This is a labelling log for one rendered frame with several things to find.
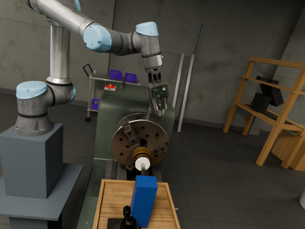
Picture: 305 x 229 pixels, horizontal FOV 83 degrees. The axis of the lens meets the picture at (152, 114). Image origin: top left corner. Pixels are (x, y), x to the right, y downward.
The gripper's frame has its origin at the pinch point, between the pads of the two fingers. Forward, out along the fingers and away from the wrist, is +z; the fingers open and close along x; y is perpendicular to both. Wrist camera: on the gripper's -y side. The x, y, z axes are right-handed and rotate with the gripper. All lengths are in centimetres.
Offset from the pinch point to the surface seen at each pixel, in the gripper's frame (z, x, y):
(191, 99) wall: 127, 118, -315
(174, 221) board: 44.3, -5.1, 19.9
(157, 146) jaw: 21.9, -4.5, -6.7
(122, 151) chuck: 22.2, -23.2, -10.3
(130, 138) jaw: 13.3, -16.7, -6.3
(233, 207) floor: 174, 74, -64
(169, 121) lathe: 19.1, 7.0, -25.5
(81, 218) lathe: 62, -59, -8
